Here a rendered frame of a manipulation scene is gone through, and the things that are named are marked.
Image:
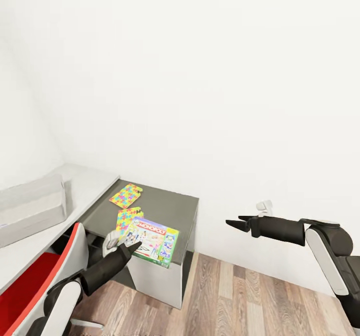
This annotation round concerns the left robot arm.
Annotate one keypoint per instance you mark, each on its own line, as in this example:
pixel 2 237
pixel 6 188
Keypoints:
pixel 62 298

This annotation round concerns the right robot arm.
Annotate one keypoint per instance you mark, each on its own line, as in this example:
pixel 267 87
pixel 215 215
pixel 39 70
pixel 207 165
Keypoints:
pixel 331 245

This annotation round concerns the jigsaw puzzle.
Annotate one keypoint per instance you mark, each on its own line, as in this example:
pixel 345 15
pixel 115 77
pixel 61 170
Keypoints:
pixel 127 196
pixel 125 217

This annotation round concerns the board game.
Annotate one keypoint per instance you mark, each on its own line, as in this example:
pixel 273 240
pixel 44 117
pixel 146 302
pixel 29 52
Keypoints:
pixel 158 241

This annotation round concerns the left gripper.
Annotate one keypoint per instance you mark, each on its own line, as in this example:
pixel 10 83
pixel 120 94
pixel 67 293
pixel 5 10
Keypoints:
pixel 113 263

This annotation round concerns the toy box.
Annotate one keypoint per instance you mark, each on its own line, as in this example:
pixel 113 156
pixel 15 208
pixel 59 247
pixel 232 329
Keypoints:
pixel 31 207

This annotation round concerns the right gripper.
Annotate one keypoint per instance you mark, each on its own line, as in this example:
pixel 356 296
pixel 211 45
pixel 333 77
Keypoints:
pixel 267 226

